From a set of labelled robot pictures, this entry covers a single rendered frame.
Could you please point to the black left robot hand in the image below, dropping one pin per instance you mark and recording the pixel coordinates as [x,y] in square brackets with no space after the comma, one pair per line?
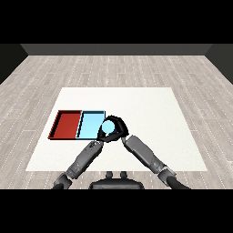
[99,135]

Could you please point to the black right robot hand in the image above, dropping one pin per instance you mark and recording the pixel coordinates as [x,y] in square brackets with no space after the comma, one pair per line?
[122,127]

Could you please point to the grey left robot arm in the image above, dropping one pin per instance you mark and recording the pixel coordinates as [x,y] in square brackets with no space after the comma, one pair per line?
[85,158]

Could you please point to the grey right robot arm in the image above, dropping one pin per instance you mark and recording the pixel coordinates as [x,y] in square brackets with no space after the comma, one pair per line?
[143,152]

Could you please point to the small blue can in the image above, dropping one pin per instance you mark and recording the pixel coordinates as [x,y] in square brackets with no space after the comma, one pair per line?
[107,127]

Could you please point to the light blue shallow open box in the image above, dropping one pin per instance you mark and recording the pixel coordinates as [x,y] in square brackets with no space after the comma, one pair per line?
[88,125]

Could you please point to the red shallow open box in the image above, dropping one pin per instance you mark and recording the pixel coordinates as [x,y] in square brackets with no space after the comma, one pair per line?
[67,124]

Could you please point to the dark grey robot body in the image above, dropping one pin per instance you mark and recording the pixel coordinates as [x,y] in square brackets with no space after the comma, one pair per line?
[116,184]

